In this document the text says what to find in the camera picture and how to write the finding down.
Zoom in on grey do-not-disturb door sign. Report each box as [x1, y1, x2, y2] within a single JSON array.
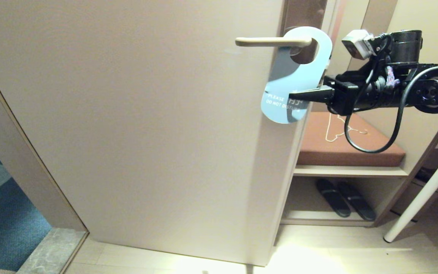
[[261, 26, 333, 124]]

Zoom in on beige door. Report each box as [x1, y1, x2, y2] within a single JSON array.
[[0, 0, 337, 266]]

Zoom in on brown seat cushion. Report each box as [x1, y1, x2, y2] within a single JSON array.
[[296, 112, 406, 167]]

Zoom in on black slipper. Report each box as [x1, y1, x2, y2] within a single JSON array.
[[336, 181, 376, 222], [315, 178, 351, 218]]

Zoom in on white table leg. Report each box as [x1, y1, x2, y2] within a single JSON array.
[[383, 138, 438, 243]]

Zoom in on grey marble threshold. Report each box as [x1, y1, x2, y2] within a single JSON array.
[[16, 227, 89, 274]]

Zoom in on blue carpet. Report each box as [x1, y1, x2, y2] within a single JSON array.
[[0, 127, 52, 273]]

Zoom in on white wire hanger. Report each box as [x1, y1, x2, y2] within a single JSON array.
[[325, 112, 368, 142]]

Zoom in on black right camera bracket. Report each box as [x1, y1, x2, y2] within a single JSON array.
[[356, 33, 392, 90]]

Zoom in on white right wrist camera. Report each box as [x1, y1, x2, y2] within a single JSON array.
[[341, 30, 375, 60]]

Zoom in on braided right arm cable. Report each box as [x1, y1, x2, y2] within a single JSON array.
[[383, 65, 400, 89]]

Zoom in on wall mirror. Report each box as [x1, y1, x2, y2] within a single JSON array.
[[320, 0, 370, 102]]

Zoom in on black smooth cable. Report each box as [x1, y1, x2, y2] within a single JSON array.
[[344, 34, 438, 154]]

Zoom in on cream door handle lever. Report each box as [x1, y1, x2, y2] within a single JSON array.
[[235, 37, 313, 48]]

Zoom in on bronze door lock plate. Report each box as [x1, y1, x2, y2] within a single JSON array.
[[282, 0, 328, 65]]

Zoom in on brown mirror frame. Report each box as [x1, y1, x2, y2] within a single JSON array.
[[312, 0, 398, 113]]

